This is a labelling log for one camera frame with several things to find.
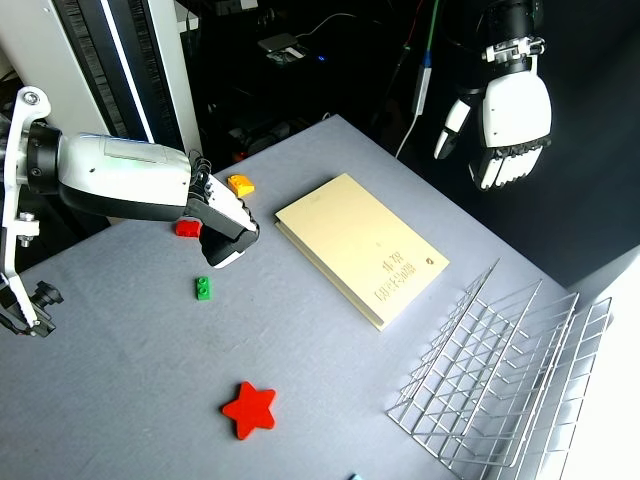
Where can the red star block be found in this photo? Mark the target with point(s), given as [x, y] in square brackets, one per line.
[250, 410]

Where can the green toy brick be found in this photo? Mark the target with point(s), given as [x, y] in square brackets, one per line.
[203, 289]

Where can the yellow toy brick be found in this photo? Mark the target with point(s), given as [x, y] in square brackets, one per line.
[241, 185]

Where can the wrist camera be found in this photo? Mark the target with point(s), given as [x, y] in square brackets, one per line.
[46, 295]

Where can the cream paperback book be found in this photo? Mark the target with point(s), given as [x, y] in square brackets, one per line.
[350, 240]

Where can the grey table cloth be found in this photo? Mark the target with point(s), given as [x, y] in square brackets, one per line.
[150, 350]

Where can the red toy brick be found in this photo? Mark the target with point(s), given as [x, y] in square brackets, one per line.
[187, 229]

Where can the silver flat device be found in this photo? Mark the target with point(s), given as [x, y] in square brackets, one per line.
[277, 42]

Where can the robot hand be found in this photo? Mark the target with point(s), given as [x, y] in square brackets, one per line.
[125, 175]
[515, 110]

